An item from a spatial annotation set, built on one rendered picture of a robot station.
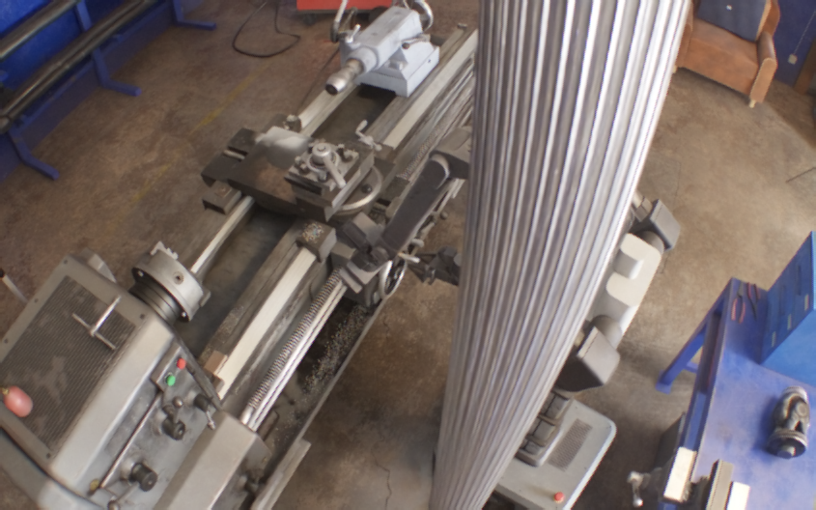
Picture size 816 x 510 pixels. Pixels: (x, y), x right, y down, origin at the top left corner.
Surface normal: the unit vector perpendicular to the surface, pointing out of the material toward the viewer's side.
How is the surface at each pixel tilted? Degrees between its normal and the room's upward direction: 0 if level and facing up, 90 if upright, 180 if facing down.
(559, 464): 0
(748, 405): 0
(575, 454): 0
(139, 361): 45
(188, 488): 32
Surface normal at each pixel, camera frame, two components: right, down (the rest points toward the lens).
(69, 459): 0.62, -0.18
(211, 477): 0.46, -0.33
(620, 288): -0.02, -0.61
